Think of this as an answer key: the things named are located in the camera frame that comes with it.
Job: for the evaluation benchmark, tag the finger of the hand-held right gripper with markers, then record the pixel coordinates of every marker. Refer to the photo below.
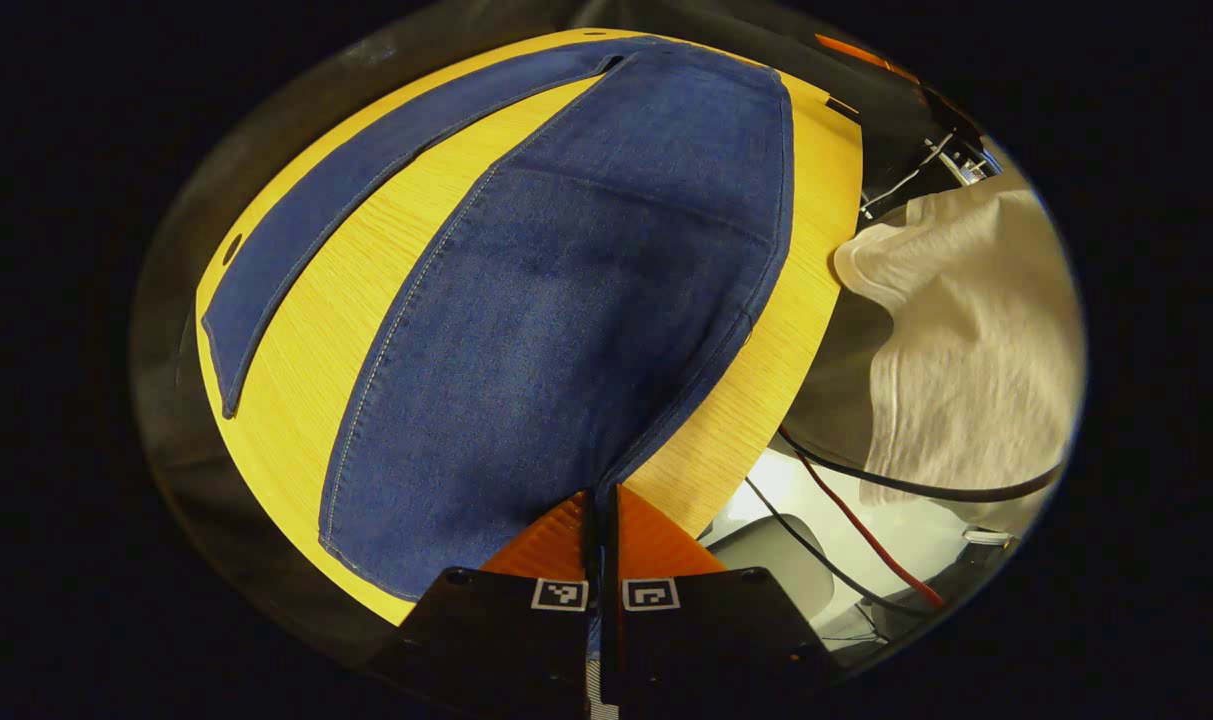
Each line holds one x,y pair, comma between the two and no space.
866,58

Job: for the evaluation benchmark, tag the grey plastic object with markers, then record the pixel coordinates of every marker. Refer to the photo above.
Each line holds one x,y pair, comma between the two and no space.
776,570

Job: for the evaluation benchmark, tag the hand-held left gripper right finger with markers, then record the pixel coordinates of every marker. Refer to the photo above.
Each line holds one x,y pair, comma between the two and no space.
706,630

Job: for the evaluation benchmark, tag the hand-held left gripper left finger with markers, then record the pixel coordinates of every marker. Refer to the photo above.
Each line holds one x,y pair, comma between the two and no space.
496,630

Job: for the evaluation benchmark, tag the blue denim jeans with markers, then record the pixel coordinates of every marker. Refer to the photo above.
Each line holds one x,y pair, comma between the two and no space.
586,300

